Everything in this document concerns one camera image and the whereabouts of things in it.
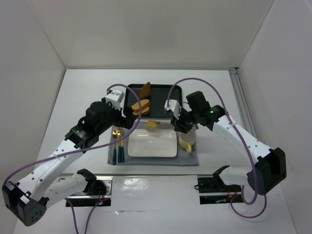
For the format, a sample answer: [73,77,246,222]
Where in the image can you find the round golden bun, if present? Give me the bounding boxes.
[145,120,160,132]

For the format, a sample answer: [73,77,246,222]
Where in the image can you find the metal tongs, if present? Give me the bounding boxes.
[156,122,174,129]

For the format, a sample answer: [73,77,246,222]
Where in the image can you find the toasted bread slice front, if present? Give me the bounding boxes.
[133,107,150,116]

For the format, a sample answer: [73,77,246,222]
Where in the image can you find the toasted bread slice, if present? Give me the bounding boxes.
[133,107,150,116]
[131,99,150,112]

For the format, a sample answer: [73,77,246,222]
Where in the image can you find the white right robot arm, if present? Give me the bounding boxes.
[164,91,287,195]

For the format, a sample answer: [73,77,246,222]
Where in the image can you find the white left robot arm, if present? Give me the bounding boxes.
[2,97,136,227]

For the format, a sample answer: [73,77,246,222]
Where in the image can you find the toasted bread slice back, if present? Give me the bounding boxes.
[131,99,150,112]

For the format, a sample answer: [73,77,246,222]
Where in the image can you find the yellow mug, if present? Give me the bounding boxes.
[179,130,196,153]

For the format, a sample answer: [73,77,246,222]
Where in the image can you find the white rectangular plate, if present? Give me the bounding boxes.
[127,129,177,158]

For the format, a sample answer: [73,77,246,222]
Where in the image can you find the brown croissant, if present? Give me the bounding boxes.
[139,82,152,100]

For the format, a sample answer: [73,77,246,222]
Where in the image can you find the grey cloth placemat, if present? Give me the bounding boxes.
[117,122,199,166]

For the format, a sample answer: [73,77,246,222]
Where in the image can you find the black rectangular tray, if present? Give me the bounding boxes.
[123,84,182,119]

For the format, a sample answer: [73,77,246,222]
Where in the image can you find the gold fork green handle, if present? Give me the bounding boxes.
[117,128,125,163]

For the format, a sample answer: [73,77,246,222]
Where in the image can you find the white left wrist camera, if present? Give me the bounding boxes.
[104,89,125,111]

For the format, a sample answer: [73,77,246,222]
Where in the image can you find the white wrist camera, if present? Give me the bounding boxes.
[164,99,182,119]
[104,89,125,111]

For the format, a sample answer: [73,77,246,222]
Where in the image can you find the gold spoon green handle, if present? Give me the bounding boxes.
[112,129,121,165]

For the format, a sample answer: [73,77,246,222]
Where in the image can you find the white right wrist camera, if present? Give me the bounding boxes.
[164,99,182,119]

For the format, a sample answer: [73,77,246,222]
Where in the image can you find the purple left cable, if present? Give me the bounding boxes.
[4,83,144,234]

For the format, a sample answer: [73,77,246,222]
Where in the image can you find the aluminium rail right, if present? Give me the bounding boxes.
[229,68,257,138]

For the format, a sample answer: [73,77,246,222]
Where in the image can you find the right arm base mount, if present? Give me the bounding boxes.
[194,177,243,205]

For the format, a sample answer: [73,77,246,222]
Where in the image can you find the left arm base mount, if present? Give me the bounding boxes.
[67,176,113,207]

